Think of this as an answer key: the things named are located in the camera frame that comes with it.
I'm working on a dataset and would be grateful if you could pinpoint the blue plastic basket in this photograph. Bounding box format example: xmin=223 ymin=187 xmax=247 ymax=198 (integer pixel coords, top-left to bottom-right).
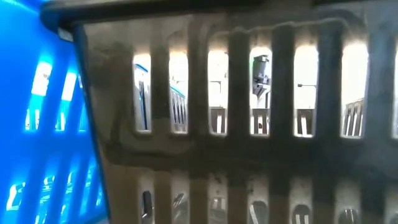
xmin=0 ymin=0 xmax=111 ymax=224

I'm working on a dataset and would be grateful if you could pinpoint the black plastic basket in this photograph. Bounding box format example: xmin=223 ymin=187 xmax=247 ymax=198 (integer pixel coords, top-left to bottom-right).
xmin=40 ymin=0 xmax=398 ymax=224

